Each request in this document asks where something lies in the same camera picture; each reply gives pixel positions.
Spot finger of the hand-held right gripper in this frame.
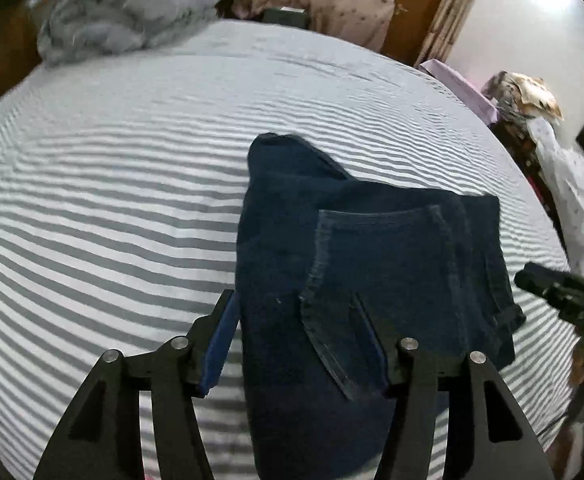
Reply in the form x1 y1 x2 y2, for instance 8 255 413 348
514 261 584 307

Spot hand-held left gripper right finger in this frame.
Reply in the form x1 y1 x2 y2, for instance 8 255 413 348
351 292 556 480

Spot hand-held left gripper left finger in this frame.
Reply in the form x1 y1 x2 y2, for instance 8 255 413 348
32 289 241 480

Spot dark blue jeans pants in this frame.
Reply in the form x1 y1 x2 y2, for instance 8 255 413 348
234 132 528 480

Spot white printed cloth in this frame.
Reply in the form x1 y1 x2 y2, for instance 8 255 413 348
526 117 584 287

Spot brown patterned cloth pile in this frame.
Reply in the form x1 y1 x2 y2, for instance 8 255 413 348
482 70 566 124

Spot grey white striped bed sheet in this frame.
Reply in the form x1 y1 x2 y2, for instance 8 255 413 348
0 19 581 480

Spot pink folded cloth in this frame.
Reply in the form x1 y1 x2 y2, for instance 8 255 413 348
418 58 501 126

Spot beige floral curtain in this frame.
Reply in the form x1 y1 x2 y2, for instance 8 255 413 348
232 0 395 54
416 0 484 67

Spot brown wooden door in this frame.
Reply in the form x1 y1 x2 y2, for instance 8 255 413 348
379 0 454 67

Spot grey fluffy blanket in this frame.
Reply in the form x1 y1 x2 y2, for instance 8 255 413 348
36 0 225 67

